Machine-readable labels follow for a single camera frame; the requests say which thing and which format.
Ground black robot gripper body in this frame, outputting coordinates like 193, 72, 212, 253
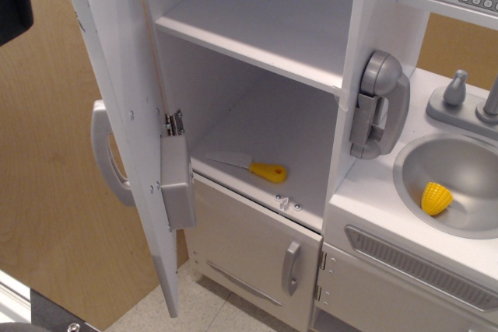
1, 0, 33, 46

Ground white toy fridge door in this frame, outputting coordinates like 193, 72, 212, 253
72, 0, 178, 317

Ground white toy fridge cabinet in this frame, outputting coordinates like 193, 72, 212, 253
145, 0, 412, 232

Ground metal door hinge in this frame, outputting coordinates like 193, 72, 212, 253
165, 110, 185, 136

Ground grey ice dispenser panel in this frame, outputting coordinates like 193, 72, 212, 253
160, 135, 196, 230

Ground white freezer lower door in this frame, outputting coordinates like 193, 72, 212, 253
184, 176, 322, 331

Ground white magnetic door latch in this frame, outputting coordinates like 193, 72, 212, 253
274, 194, 303, 211

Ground grey toy telephone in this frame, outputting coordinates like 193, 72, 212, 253
349, 51, 410, 159

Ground metal oven door hinges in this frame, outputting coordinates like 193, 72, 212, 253
314, 251, 327, 301

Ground grey toy faucet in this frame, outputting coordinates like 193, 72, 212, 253
426, 69, 497, 139

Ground white oven door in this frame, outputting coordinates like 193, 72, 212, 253
314, 243, 497, 331

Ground yellow toy corn piece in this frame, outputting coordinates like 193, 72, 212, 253
420, 182, 453, 216

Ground grey toy sink basin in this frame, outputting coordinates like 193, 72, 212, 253
393, 134, 497, 239

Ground grey vent panel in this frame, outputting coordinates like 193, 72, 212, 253
344, 225, 497, 312

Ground grey fridge door handle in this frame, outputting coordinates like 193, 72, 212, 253
90, 100, 135, 207

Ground aluminium frame rail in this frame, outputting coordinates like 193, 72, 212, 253
1, 271, 31, 323

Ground yellow handled toy knife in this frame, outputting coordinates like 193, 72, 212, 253
205, 151, 287, 183

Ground grey freezer door handle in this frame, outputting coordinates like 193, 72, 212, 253
281, 241, 300, 296

